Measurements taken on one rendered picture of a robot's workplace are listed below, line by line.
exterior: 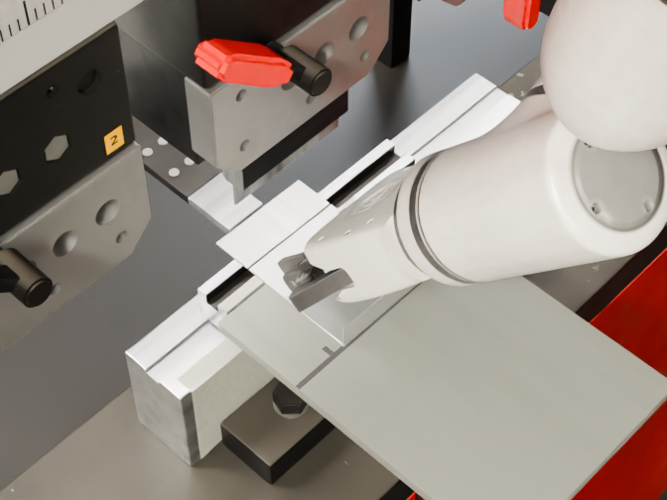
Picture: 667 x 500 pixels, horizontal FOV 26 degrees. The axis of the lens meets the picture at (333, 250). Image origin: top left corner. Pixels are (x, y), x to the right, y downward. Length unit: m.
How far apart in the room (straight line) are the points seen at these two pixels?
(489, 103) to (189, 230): 1.22
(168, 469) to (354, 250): 0.29
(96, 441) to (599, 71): 0.61
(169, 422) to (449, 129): 0.33
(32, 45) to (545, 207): 0.27
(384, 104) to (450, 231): 1.73
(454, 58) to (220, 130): 1.82
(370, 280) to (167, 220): 1.50
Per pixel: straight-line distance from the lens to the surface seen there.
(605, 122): 0.65
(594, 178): 0.75
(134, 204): 0.81
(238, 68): 0.74
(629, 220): 0.76
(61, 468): 1.11
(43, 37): 0.70
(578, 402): 0.99
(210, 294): 1.04
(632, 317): 1.34
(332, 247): 0.91
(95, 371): 2.22
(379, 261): 0.88
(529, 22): 0.98
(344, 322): 1.01
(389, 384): 0.99
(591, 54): 0.63
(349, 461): 1.10
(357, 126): 2.50
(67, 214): 0.77
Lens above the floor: 1.83
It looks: 52 degrees down
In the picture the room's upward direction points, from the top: straight up
